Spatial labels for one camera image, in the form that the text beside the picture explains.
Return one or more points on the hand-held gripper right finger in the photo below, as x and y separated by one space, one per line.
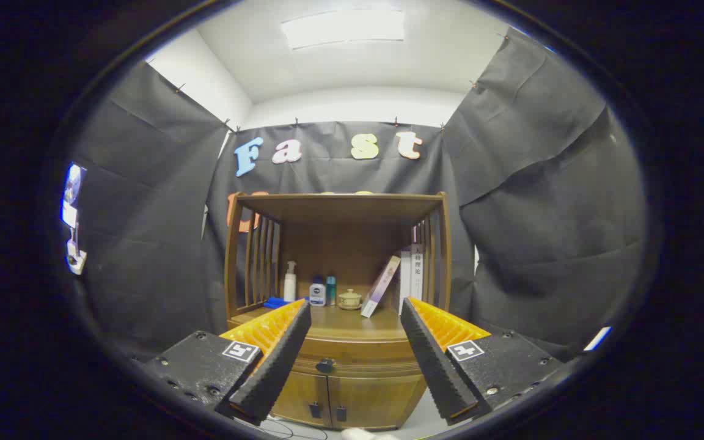
434 366

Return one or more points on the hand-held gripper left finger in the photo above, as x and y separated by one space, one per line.
278 366

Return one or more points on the plain white book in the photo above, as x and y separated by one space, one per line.
405 281

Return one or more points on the white pump bottle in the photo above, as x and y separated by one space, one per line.
289 287

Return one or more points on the wooden countertop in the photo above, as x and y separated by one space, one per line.
352 324

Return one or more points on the beige lidded teacup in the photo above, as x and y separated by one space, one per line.
349 300

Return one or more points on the white wall-mounted device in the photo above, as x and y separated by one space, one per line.
76 260

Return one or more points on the white blue-capped lotion bottle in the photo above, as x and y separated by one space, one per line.
318 296

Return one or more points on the wooden cabinet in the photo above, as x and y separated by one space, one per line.
352 232

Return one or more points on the white object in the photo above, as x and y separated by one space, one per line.
361 434

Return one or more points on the purple white book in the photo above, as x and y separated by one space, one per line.
379 290

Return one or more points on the teal bottle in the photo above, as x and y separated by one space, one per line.
331 290

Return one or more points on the wooden cabinet door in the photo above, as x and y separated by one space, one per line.
300 397
376 400

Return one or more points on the blue folded cloth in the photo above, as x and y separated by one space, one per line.
275 302

